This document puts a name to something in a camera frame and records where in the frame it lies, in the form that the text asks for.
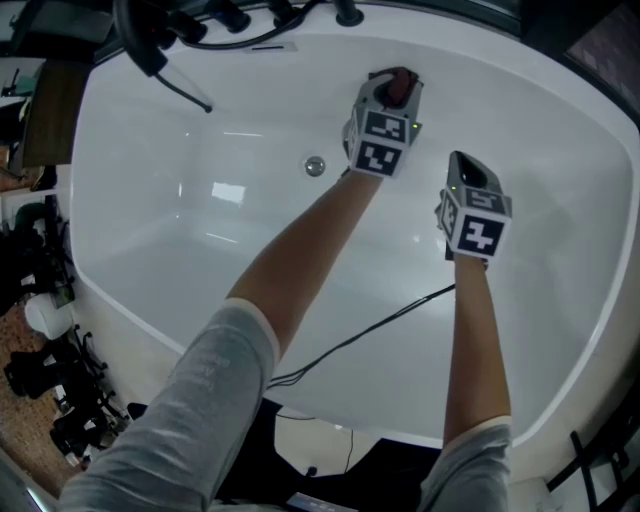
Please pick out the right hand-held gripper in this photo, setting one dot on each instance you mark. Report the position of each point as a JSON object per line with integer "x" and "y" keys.
{"x": 480, "y": 220}

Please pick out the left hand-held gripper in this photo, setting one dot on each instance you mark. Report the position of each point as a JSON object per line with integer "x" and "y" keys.
{"x": 382, "y": 145}

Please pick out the dark red wiping cloth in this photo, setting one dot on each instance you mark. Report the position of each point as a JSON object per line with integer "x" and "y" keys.
{"x": 400, "y": 87}

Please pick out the white bathtub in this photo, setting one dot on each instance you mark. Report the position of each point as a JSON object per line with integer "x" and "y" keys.
{"x": 200, "y": 280}

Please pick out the person's left forearm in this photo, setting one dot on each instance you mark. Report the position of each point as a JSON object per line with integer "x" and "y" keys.
{"x": 300, "y": 260}

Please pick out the person's right forearm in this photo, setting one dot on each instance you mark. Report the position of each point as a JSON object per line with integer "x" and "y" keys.
{"x": 475, "y": 350}

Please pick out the chrome bathtub drain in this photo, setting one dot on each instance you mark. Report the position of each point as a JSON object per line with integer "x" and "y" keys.
{"x": 315, "y": 165}

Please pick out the bathtub overflow slot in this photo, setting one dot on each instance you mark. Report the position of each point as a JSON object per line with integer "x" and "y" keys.
{"x": 270, "y": 47}

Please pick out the black faucet knob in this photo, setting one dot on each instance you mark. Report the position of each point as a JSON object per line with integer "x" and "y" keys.
{"x": 286, "y": 10}
{"x": 232, "y": 15}
{"x": 349, "y": 12}

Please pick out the grey right sleeve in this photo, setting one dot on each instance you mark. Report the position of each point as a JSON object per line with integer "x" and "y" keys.
{"x": 470, "y": 470}

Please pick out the grey sleeve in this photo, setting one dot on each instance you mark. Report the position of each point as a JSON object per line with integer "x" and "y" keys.
{"x": 190, "y": 410}
{"x": 470, "y": 470}

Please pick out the black metal rack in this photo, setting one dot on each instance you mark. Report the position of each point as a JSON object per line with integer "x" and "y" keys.
{"x": 595, "y": 465}

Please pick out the dark device with screen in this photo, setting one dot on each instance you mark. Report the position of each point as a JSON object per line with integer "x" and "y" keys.
{"x": 320, "y": 502}

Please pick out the brown wooden board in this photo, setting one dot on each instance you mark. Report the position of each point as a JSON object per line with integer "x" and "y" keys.
{"x": 55, "y": 115}

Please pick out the grey left sleeve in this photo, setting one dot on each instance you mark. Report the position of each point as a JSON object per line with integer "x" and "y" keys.
{"x": 190, "y": 410}

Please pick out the white paper roll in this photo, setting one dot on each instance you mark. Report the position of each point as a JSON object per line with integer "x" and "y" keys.
{"x": 47, "y": 317}

